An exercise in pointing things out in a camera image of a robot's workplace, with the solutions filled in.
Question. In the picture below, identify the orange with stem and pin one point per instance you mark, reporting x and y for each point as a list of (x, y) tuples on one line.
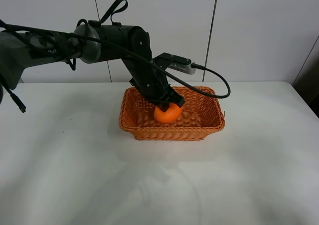
[(170, 115)]

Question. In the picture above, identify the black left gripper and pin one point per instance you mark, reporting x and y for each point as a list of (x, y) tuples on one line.
[(154, 87)]

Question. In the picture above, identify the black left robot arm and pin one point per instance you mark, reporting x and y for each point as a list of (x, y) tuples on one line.
[(24, 47)]

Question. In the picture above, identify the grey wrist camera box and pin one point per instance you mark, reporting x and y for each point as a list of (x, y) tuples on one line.
[(178, 63)]

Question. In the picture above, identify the orange wicker basket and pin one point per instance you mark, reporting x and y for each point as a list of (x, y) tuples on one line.
[(200, 117)]

